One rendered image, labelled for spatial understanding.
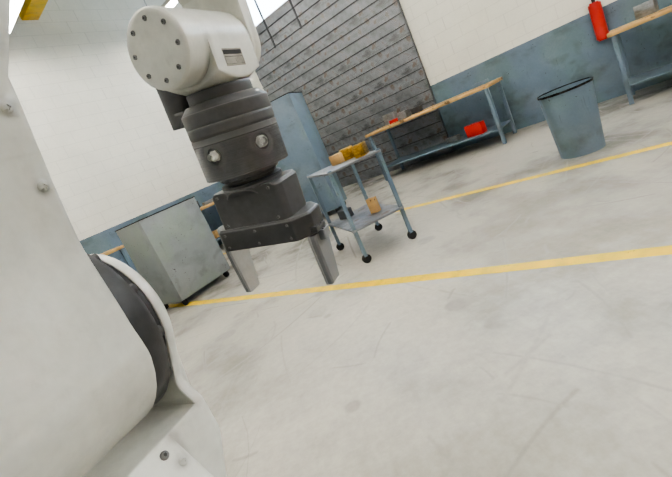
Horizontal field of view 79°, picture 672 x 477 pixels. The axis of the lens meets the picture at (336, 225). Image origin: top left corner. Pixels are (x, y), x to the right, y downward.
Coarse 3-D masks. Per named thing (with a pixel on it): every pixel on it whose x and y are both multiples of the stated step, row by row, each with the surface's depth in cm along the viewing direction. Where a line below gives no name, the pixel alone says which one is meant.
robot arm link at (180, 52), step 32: (128, 32) 34; (160, 32) 33; (192, 32) 33; (224, 32) 37; (160, 64) 34; (192, 64) 34; (224, 64) 36; (256, 64) 41; (160, 96) 41; (192, 96) 38; (224, 96) 37; (256, 96) 38; (192, 128) 38; (224, 128) 37
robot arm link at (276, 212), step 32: (256, 128) 38; (224, 160) 38; (256, 160) 38; (224, 192) 42; (256, 192) 40; (288, 192) 41; (224, 224) 43; (256, 224) 42; (288, 224) 40; (320, 224) 42
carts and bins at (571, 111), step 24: (552, 96) 367; (576, 96) 359; (552, 120) 380; (576, 120) 366; (600, 120) 372; (360, 144) 338; (576, 144) 375; (600, 144) 372; (336, 168) 336; (384, 168) 341; (336, 192) 331; (360, 216) 379; (384, 216) 344; (336, 240) 414; (360, 240) 340
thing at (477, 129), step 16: (656, 0) 475; (640, 16) 487; (656, 16) 443; (624, 64) 528; (496, 80) 595; (624, 80) 483; (640, 80) 481; (464, 96) 589; (400, 112) 671; (416, 112) 678; (496, 112) 579; (384, 128) 682; (464, 128) 627; (480, 128) 607; (496, 128) 601; (512, 128) 634; (448, 144) 656; (400, 160) 722; (384, 176) 723
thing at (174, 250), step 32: (288, 96) 585; (288, 128) 601; (288, 160) 617; (320, 160) 614; (320, 192) 619; (160, 224) 465; (192, 224) 497; (160, 256) 456; (192, 256) 488; (224, 256) 524; (160, 288) 478; (192, 288) 479
